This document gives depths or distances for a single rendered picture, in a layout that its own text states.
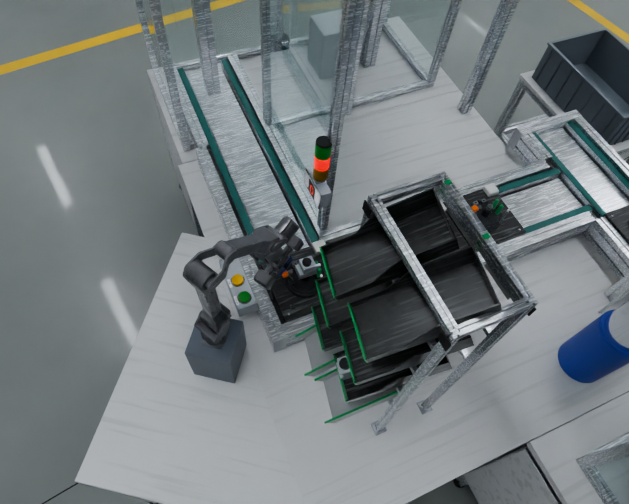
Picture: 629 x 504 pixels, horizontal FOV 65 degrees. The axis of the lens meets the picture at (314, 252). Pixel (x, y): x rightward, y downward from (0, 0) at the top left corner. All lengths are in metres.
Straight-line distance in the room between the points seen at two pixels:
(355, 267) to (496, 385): 0.88
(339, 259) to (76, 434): 1.87
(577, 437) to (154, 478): 1.33
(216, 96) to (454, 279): 1.61
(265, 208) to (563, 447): 1.31
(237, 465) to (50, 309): 1.66
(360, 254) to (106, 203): 2.35
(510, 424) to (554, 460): 0.16
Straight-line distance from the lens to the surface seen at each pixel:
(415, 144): 2.33
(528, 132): 2.42
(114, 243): 3.08
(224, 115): 2.28
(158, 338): 1.79
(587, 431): 1.93
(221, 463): 1.65
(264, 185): 2.01
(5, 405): 2.87
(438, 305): 0.95
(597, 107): 3.04
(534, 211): 2.20
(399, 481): 1.67
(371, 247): 1.11
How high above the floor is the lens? 2.48
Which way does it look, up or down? 59 degrees down
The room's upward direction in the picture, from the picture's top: 7 degrees clockwise
